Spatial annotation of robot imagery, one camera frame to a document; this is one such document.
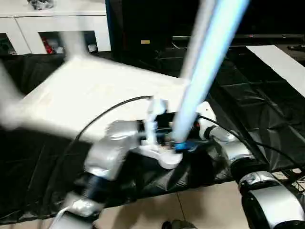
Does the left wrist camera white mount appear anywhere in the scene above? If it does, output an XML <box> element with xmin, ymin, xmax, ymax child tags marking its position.
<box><xmin>139</xmin><ymin>99</ymin><xmax>169</xmax><ymax>150</ymax></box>

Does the white plastic table leg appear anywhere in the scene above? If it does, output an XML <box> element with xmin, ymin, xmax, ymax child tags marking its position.
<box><xmin>61</xmin><ymin>31</ymin><xmax>88</xmax><ymax>60</ymax></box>
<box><xmin>173</xmin><ymin>0</ymin><xmax>251</xmax><ymax>147</ymax></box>
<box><xmin>0</xmin><ymin>61</ymin><xmax>24</xmax><ymax>113</ymax></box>
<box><xmin>180</xmin><ymin>0</ymin><xmax>216</xmax><ymax>81</ymax></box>

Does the black glossy mat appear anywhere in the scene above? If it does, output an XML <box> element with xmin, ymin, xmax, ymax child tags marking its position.
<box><xmin>0</xmin><ymin>45</ymin><xmax>305</xmax><ymax>220</ymax></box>

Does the black horizontal bar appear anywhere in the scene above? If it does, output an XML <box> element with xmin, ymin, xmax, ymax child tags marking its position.
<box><xmin>171</xmin><ymin>34</ymin><xmax>305</xmax><ymax>40</ymax></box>

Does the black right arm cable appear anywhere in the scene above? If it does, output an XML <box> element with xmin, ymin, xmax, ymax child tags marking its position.
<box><xmin>199</xmin><ymin>115</ymin><xmax>305</xmax><ymax>175</ymax></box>

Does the black backdrop cloth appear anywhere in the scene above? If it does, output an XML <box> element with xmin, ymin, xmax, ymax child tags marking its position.
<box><xmin>111</xmin><ymin>0</ymin><xmax>305</xmax><ymax>48</ymax></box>

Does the white glass-door cabinet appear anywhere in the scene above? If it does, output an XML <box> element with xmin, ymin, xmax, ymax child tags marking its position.
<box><xmin>0</xmin><ymin>0</ymin><xmax>112</xmax><ymax>55</ymax></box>

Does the red white bottle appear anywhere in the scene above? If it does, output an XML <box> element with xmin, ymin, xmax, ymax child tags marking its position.
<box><xmin>42</xmin><ymin>37</ymin><xmax>54</xmax><ymax>55</ymax></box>

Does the dark object on cabinet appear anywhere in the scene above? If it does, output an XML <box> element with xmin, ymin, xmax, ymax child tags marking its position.
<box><xmin>26</xmin><ymin>0</ymin><xmax>55</xmax><ymax>10</ymax></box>

